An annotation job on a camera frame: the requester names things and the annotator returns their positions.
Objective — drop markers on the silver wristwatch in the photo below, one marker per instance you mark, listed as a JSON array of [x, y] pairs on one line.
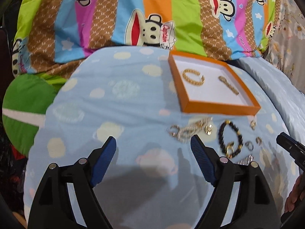
[[246, 159]]

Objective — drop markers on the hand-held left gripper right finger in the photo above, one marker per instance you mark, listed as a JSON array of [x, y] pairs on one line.
[[200, 155]]

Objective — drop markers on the striped cartoon monkey blanket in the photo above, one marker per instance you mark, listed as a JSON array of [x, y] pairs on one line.
[[185, 16]]

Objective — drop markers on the orange shallow box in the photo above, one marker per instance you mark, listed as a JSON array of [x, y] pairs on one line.
[[214, 107]]

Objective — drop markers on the green cushion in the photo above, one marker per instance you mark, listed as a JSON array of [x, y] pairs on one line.
[[23, 105]]

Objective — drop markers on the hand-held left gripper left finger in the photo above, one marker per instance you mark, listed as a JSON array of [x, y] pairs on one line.
[[107, 155]]

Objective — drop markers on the gold hoop earring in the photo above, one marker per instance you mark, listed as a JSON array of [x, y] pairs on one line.
[[209, 129], [175, 131]]

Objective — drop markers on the grey floral cloth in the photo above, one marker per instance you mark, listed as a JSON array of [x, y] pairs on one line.
[[290, 40]]

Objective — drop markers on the gold wristwatch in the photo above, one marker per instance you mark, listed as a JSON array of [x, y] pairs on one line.
[[228, 84]]

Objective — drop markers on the person's right hand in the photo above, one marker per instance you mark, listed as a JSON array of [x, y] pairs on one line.
[[294, 195]]

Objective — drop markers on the light blue quilt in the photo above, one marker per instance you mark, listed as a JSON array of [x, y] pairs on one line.
[[274, 88]]

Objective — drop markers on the small gold earring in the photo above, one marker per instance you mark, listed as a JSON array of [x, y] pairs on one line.
[[259, 140]]

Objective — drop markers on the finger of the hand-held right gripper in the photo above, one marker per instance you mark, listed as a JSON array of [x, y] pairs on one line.
[[292, 145]]

